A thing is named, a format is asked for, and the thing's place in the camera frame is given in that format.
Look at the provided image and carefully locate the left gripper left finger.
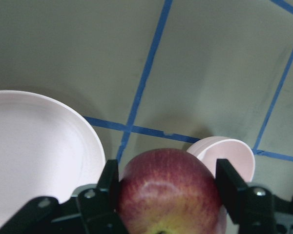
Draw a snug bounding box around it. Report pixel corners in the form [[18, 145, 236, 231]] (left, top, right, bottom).
[[0, 159, 128, 234]]

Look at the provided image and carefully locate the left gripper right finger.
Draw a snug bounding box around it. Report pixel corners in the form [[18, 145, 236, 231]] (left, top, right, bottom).
[[215, 159, 293, 234]]

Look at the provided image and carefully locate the red apple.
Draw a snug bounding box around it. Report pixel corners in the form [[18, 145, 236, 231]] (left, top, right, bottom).
[[117, 149, 227, 234]]

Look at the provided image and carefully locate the pink bowl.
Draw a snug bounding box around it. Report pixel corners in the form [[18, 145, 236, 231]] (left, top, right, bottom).
[[187, 136, 255, 182]]

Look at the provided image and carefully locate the pink plate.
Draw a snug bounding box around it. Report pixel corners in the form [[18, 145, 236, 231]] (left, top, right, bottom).
[[0, 90, 105, 227]]

